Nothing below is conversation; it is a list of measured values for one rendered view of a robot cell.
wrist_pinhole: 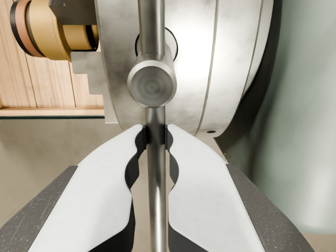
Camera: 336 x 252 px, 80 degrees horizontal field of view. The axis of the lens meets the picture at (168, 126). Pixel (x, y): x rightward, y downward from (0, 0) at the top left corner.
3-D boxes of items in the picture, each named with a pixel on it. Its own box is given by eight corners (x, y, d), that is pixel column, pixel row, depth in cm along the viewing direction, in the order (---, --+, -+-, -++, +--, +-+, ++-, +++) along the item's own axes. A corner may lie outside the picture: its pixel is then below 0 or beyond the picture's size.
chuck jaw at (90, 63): (148, 50, 28) (151, 133, 31) (151, 53, 33) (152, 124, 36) (68, 51, 28) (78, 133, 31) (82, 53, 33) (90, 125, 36)
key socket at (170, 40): (138, 23, 18) (134, 25, 15) (175, 23, 18) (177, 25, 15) (140, 61, 19) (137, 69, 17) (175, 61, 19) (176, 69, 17)
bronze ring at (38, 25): (74, -19, 23) (-7, -19, 23) (85, 65, 27) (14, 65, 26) (98, 0, 32) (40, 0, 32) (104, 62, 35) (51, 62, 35)
